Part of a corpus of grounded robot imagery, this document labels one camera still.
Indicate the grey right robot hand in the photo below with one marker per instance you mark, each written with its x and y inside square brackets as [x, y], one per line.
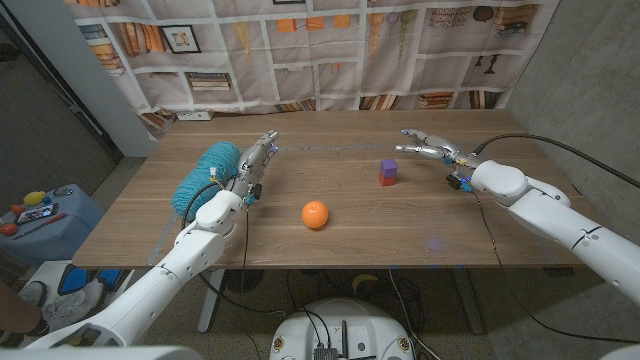
[442, 147]

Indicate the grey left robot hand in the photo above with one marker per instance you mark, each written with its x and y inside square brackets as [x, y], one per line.
[252, 162]

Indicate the purple magnetic block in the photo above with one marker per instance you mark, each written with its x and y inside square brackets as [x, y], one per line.
[388, 167]

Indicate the red magnetic block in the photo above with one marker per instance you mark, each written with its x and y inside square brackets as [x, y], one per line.
[386, 180]

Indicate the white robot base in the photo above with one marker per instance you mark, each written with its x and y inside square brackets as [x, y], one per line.
[340, 325]

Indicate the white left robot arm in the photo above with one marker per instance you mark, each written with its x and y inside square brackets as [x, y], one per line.
[160, 285]

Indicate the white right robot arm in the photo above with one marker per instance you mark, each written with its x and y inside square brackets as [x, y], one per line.
[560, 225]

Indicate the teal yarn ball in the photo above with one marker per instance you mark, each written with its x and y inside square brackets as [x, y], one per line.
[205, 175]

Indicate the yellow toy lemon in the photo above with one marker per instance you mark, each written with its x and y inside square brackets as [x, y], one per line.
[34, 198]

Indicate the small red toy fruit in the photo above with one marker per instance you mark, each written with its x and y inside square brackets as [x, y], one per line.
[17, 209]

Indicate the large red toy fruit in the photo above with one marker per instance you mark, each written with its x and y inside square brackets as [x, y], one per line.
[8, 229]

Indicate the white power strip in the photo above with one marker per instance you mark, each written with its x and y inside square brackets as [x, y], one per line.
[195, 116]

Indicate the orange fruit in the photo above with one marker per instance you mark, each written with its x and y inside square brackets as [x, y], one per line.
[315, 214]

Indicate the printed bookshelf backdrop cloth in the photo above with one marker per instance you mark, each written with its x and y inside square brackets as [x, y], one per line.
[300, 75]

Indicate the black round floor object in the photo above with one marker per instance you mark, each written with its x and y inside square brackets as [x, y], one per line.
[245, 280]

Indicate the white table leg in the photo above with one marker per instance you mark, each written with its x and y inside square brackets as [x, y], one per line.
[210, 300]

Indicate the yellow banana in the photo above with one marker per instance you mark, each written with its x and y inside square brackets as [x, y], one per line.
[362, 279]

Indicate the grey table leg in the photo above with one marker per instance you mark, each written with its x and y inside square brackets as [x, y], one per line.
[472, 325]

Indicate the grey round lid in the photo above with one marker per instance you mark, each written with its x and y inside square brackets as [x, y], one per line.
[63, 191]

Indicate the white machine with blue pads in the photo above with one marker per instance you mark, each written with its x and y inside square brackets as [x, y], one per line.
[82, 277]

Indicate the blue-grey stool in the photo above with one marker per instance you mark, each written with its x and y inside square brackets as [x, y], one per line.
[55, 240]

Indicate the black smartphone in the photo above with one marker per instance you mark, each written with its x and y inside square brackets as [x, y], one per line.
[37, 213]

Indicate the grey sneaker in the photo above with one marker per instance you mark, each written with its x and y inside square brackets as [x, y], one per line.
[72, 305]

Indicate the white robot chest cover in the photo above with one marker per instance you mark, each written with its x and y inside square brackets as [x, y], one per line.
[100, 354]

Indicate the person's bare leg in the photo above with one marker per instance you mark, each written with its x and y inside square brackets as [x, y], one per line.
[15, 312]

